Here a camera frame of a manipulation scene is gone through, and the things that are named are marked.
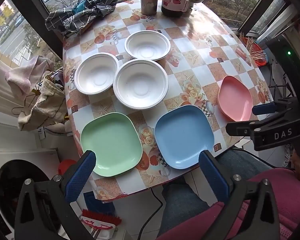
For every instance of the bundle of bamboo skewers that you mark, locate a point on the bundle of bamboo skewers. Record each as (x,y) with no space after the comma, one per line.
(251,45)

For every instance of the blue square plate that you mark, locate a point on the blue square plate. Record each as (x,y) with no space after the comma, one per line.
(183,135)

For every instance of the pink towel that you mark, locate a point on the pink towel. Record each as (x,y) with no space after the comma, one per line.
(22,76)

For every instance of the pink jacket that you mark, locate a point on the pink jacket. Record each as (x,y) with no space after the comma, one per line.
(285,180)

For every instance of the green square plate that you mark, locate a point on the green square plate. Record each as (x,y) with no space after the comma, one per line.
(115,140)

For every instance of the white and red dustpan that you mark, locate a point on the white and red dustpan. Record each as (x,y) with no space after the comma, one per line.
(100,231)

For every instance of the red plastic basin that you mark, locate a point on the red plastic basin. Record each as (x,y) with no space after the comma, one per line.
(66,166)

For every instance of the person's right forearm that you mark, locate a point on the person's right forearm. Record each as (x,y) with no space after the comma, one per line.
(299,166)

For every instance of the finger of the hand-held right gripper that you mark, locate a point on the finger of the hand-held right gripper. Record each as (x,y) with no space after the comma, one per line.
(240,128)
(263,108)

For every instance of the orange plastic basket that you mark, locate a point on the orange plastic basket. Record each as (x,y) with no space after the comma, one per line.
(261,61)

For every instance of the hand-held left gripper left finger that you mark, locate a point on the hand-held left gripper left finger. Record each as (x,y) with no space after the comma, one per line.
(80,175)

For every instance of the pink square plate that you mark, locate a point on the pink square plate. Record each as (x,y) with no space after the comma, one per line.
(233,97)

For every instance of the dark plaid cloth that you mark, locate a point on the dark plaid cloth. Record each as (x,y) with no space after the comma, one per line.
(77,17)

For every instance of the white disposable bowl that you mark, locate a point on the white disposable bowl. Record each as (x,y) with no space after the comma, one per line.
(96,73)
(140,85)
(147,46)

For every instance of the red bristle brush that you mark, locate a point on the red bristle brush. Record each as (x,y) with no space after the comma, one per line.
(102,216)

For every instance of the pink strawberry print mug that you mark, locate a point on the pink strawberry print mug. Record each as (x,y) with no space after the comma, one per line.
(173,3)

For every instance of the white washing machine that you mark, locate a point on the white washing machine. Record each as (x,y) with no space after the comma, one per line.
(10,180)

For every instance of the checkered printed tablecloth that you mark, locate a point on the checkered printed tablecloth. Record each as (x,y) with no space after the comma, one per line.
(190,62)

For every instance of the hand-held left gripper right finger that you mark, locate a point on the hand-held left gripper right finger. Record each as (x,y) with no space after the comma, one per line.
(212,175)

